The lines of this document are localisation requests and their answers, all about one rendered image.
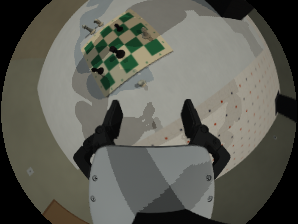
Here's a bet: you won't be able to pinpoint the green and cream chessboard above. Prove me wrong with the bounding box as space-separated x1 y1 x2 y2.
81 9 173 98

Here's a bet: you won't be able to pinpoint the white chess piece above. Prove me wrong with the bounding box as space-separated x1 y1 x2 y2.
141 27 151 39

